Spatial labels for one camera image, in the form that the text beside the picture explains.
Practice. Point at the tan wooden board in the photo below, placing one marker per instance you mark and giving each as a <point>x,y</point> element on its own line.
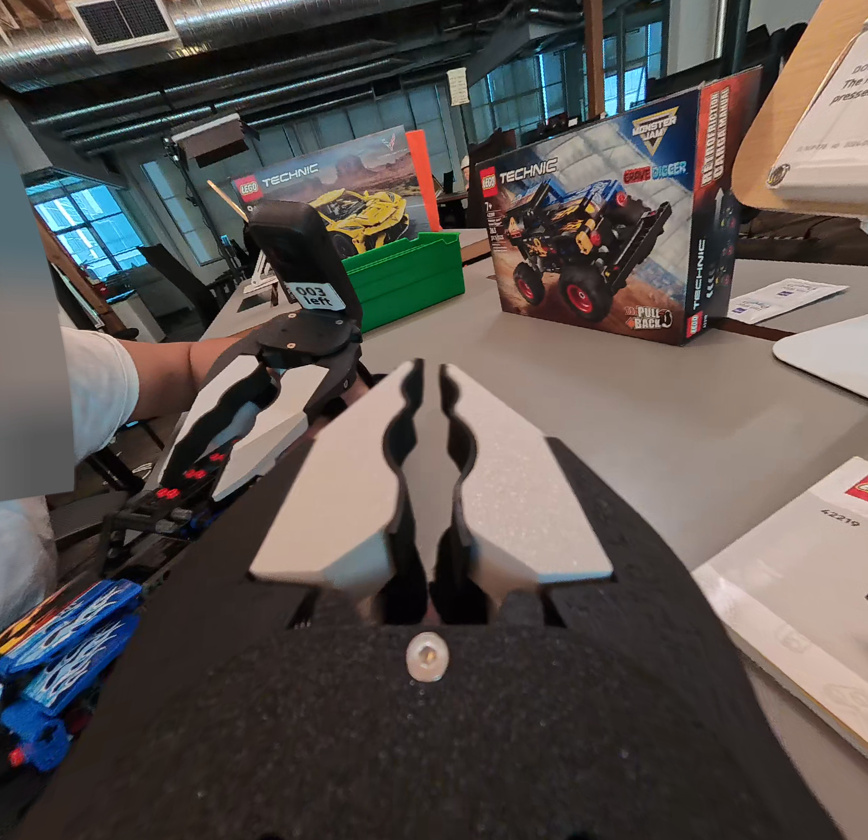
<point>766,128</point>

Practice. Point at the white paper leaflet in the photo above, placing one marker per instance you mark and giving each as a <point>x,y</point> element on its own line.
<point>780,301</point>

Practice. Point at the wooden board on white stand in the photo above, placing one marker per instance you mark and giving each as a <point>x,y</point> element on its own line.
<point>261,274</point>

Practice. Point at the yellow car lego box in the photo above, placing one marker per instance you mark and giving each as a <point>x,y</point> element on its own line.
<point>366,189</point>

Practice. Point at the hanging dark box lamp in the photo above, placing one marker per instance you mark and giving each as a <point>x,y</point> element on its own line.
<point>210,142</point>

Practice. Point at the green plastic bin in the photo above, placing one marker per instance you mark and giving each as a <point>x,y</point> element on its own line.
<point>407,284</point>

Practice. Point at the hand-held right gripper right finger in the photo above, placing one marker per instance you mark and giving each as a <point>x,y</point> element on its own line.
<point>522,501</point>

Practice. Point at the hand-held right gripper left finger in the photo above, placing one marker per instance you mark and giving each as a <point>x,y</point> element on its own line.
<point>339,501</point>

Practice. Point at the monster truck lego box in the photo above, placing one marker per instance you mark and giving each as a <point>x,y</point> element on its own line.
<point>597,230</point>

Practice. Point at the person's left forearm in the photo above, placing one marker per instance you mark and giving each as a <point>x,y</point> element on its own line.
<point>169,372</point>

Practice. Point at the brown wooden post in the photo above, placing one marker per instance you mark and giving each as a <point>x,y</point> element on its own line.
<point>593,40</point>

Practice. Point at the flame-printed lego truck model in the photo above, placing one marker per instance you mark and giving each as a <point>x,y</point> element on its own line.
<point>68,650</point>

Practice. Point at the white monitor stand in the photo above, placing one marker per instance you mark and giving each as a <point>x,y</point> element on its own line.
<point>834,355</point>

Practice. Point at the white printed sign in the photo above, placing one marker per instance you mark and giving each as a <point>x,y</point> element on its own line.
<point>827,108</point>

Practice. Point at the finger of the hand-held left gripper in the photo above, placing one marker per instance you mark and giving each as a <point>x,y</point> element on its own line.
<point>217,386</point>
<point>285,413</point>

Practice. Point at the orange upright panel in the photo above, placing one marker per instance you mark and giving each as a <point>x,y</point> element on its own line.
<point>422,176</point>

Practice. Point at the white hanging paper sheet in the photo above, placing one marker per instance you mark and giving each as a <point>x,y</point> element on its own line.
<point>458,86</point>

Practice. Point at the white instruction booklet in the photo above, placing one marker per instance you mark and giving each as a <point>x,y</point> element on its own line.
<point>800,582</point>

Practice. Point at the white ceiling vent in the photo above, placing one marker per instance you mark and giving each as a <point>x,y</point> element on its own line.
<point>122,20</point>

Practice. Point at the silver air duct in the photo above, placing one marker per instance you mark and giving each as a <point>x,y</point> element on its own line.
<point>271,6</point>

